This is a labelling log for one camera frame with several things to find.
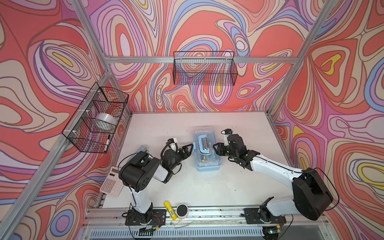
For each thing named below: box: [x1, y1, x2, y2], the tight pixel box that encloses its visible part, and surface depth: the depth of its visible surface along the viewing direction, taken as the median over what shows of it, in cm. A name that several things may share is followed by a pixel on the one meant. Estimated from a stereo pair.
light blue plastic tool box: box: [192, 127, 222, 172], surface depth 86 cm
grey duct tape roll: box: [95, 112, 118, 126], surface depth 75 cm
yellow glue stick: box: [164, 200, 178, 221], surface depth 75 cm
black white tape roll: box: [176, 203, 189, 220], surface depth 73 cm
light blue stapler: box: [135, 145, 147, 154], surface depth 95 cm
